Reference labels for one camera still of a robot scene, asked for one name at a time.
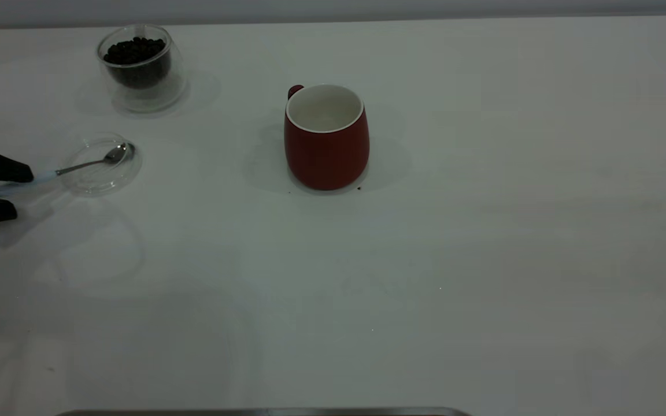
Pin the red ceramic cup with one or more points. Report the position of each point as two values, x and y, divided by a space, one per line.
326 159

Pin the heap of coffee beans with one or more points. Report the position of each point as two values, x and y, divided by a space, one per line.
135 55

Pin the clear glass saucer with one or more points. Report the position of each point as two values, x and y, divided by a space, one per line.
93 176

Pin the double-wall glass cup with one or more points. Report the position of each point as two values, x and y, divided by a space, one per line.
156 95

